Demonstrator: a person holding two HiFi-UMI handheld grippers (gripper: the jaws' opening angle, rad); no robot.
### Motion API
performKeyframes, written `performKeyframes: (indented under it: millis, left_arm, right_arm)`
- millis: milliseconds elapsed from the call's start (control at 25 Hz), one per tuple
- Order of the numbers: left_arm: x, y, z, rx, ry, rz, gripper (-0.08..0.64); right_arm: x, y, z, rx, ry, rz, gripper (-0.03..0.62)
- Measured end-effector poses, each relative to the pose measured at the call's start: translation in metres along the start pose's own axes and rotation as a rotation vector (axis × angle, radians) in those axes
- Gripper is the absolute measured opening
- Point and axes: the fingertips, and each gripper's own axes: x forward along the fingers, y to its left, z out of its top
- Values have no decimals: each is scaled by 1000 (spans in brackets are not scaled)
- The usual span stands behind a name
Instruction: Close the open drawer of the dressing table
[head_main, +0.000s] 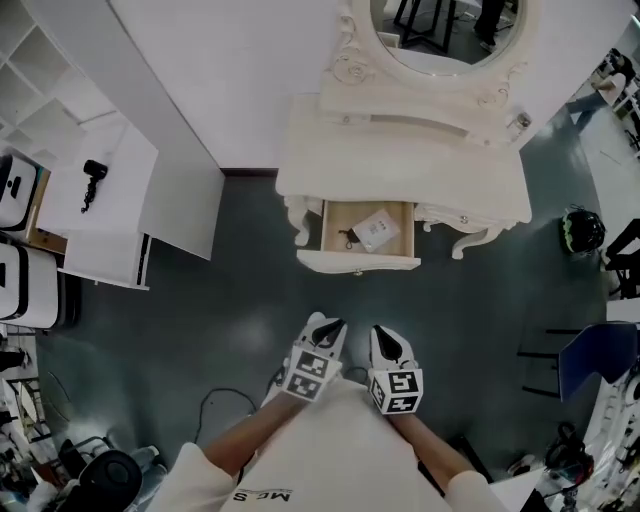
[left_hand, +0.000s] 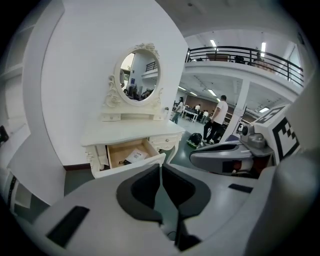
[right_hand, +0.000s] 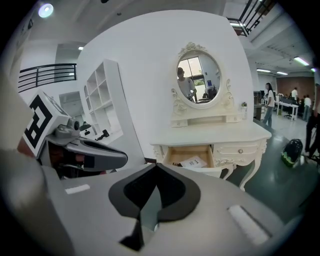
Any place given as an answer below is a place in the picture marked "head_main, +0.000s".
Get cardboard box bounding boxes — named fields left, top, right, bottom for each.
left=24, top=169, right=69, bottom=254

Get white shelf unit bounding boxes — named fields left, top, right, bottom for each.
left=0, top=0, right=126, bottom=151

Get person's right forearm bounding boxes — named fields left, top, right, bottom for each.
left=389, top=412, right=476, bottom=496

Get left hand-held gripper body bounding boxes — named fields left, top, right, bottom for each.
left=284, top=339, right=346, bottom=403

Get white desk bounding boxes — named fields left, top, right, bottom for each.
left=37, top=122, right=226, bottom=291

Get oval mirror cream carved frame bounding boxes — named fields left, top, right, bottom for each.
left=322, top=0, right=544, bottom=116

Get person's left forearm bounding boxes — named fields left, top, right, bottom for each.
left=202, top=389, right=306, bottom=481

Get blue chair black frame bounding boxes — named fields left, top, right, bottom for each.
left=517, top=322, right=640, bottom=404

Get person's white shirt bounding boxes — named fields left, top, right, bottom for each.
left=159, top=379, right=531, bottom=512

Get black floor cable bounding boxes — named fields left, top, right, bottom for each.
left=197, top=364, right=301, bottom=451

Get white ornate dressing table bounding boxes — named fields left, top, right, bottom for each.
left=274, top=92, right=534, bottom=261

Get black green helmet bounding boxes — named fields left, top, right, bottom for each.
left=559, top=204, right=607, bottom=256

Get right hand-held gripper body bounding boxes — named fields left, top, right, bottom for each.
left=367, top=360, right=425, bottom=416

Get cluttered white table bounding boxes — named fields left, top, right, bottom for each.
left=582, top=359, right=640, bottom=481

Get black hair dryer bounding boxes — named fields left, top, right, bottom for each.
left=79, top=158, right=110, bottom=215

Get cream large drawer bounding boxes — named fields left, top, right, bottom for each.
left=295, top=199, right=422, bottom=276

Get denim trousers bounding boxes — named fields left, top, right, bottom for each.
left=130, top=443, right=167, bottom=472

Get cream small drawer metal knob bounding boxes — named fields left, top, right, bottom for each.
left=414, top=203, right=506, bottom=232

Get white paper sheet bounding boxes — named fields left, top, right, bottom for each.
left=352, top=208, right=401, bottom=251

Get black round chair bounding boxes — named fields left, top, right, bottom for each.
left=59, top=434, right=146, bottom=512

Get large white black appliance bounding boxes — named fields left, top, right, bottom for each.
left=0, top=242, right=81, bottom=331

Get flat white black appliance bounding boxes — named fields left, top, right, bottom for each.
left=0, top=153, right=39, bottom=231

